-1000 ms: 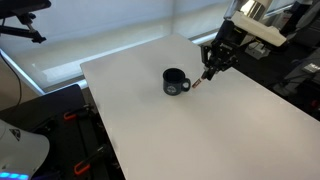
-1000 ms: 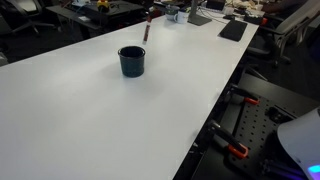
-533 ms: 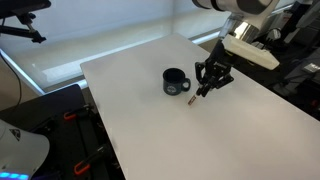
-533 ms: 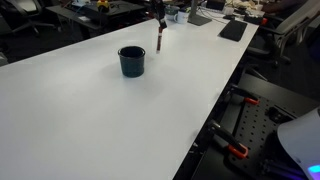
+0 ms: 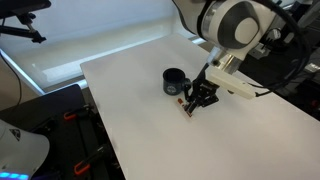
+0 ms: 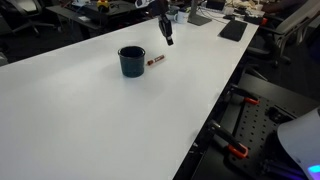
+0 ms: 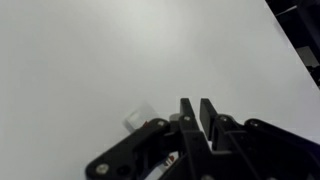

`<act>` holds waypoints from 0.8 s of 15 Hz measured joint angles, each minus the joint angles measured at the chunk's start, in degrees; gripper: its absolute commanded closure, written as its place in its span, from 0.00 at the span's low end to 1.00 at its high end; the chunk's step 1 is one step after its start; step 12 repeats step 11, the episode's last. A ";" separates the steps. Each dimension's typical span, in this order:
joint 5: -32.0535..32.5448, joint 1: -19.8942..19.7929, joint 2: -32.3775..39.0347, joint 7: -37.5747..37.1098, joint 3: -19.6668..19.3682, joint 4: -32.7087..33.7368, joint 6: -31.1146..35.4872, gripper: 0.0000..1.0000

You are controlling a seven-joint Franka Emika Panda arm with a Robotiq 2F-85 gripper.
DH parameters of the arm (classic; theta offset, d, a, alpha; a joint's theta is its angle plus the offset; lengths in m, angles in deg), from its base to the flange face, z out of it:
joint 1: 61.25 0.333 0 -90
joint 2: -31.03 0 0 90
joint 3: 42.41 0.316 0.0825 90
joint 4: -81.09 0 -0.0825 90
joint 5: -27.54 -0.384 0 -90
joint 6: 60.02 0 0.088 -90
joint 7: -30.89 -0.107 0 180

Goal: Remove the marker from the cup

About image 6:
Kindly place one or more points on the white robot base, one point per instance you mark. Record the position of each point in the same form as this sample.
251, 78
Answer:
300, 140

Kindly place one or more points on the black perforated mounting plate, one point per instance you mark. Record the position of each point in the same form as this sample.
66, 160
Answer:
256, 123

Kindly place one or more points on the red marker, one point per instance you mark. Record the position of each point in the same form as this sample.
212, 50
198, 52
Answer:
156, 60

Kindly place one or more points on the grey blue mug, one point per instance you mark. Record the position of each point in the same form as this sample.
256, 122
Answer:
174, 13

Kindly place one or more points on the white mug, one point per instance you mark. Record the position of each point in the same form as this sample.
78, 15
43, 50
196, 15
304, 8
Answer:
181, 17

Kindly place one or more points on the yellow red button box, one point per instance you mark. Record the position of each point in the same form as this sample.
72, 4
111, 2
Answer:
103, 5

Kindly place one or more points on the grey monitor stand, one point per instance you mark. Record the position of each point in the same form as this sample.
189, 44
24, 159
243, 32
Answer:
198, 20

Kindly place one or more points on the black flat pad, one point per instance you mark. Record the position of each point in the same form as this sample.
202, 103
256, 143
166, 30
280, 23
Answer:
233, 30

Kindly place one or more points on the black background desk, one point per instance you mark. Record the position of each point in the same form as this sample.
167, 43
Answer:
116, 13

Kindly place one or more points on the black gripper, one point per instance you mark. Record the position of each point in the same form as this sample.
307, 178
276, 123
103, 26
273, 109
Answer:
159, 6

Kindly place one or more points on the grey office chair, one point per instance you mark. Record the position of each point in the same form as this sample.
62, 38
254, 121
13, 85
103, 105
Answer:
293, 30

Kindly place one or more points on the dark teal mug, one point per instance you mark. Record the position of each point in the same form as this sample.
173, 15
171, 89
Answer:
131, 65

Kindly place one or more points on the black computer mouse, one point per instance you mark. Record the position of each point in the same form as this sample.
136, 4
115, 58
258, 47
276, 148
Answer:
229, 17

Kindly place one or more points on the dark office chair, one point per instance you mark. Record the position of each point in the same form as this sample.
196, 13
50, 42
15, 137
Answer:
23, 6

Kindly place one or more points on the black box with red part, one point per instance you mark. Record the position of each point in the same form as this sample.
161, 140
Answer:
253, 19

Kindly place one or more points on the black robot stand top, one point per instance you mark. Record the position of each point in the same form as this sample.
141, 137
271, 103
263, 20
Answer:
283, 93

